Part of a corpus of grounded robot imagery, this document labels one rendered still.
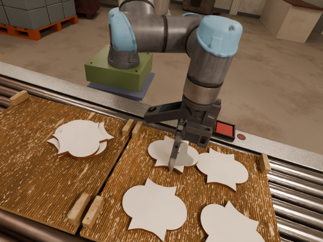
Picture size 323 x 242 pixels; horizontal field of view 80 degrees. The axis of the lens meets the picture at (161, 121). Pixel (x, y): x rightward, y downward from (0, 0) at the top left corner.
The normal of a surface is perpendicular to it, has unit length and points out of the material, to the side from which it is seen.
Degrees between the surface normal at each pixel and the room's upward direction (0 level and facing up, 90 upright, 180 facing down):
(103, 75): 90
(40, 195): 0
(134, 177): 0
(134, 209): 0
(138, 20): 40
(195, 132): 89
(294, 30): 90
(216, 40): 87
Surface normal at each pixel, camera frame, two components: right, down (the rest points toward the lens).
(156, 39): 0.22, 0.62
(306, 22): -0.19, 0.62
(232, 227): 0.12, -0.76
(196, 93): -0.48, 0.50
